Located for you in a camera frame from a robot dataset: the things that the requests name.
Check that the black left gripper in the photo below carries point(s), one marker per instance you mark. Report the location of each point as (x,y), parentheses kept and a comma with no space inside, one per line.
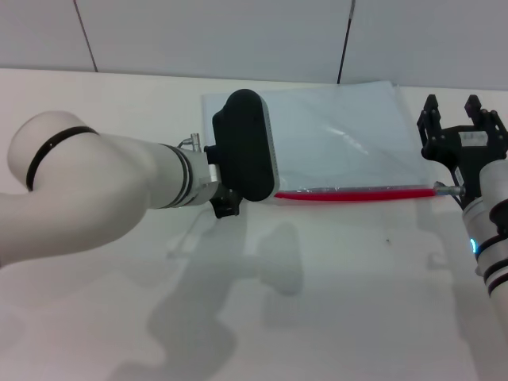
(227,204)

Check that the clear document bag red zipper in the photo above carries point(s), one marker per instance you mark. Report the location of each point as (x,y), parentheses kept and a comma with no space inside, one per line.
(337,151)

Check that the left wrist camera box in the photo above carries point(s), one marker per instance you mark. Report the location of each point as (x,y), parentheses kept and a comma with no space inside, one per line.
(242,147)

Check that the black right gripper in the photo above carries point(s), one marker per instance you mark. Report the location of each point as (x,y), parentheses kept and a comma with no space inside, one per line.
(464,155)

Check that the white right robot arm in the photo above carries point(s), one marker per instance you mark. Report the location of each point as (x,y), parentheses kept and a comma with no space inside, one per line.
(494,258)

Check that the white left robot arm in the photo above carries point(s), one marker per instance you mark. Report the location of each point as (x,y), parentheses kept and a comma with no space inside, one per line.
(99,178)

